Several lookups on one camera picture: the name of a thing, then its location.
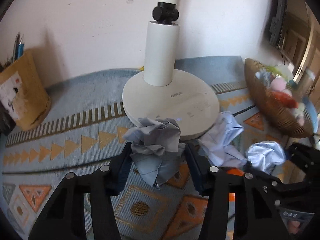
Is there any pastel dango plush toy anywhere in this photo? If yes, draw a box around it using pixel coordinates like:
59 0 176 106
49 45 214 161
270 77 292 96

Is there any plaid cloth bow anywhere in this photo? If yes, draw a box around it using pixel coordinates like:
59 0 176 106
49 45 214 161
255 69 273 88

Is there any orange tangerine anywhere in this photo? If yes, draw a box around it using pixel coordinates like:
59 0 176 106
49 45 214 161
225 168 245 202

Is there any red snack packet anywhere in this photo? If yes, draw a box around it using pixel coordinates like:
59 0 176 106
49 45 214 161
271 91 298 108

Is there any person right hand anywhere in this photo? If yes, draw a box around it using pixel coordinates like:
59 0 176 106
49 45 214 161
287 220 300 235

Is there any brown ribbed bowl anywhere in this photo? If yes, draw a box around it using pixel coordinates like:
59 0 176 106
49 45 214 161
244 58 314 138

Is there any patterned woven table mat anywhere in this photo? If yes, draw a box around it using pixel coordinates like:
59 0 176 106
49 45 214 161
1 57 319 239

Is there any black mesh pen holder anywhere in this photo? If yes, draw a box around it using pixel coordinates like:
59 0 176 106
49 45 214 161
0 102 16 136

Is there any tan cylindrical pen holder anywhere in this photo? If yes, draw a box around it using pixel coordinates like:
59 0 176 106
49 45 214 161
1 50 51 131

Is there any green tissue pack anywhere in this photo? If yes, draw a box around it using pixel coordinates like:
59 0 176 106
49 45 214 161
265 65 292 79

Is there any white desk lamp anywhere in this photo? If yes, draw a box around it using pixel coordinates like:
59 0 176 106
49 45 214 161
122 0 220 140

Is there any dark monitor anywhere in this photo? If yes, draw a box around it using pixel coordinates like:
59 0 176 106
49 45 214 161
266 0 287 47

